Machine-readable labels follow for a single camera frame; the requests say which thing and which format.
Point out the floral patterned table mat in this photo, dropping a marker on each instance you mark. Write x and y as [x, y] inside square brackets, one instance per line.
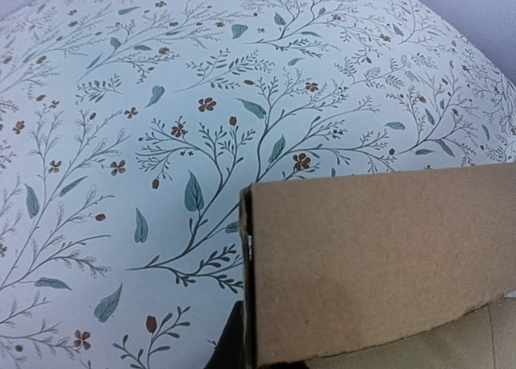
[129, 127]

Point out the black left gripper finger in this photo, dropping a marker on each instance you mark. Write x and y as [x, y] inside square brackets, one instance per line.
[228, 352]

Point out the brown cardboard box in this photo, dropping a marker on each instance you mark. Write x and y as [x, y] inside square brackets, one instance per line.
[399, 270]

